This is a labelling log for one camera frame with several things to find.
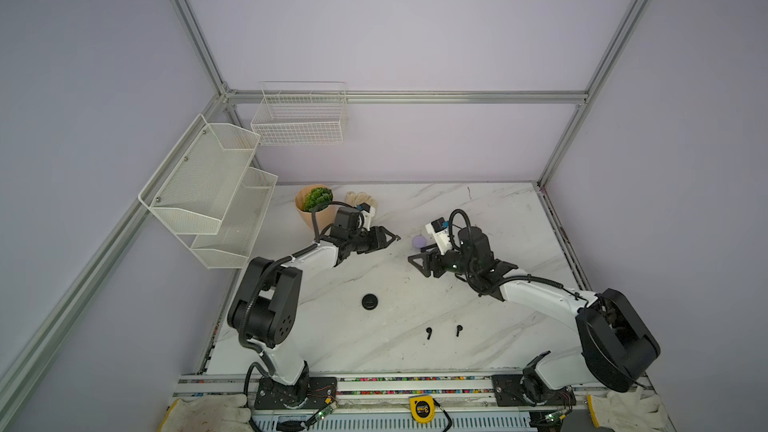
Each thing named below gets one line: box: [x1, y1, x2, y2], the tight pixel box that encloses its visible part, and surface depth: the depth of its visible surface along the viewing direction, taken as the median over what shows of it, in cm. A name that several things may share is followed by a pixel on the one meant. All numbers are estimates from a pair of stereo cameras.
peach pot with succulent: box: [294, 184, 336, 231], surface depth 103 cm
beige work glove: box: [345, 191, 379, 211], surface depth 117 cm
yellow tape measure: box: [409, 395, 436, 424], surface depth 71 cm
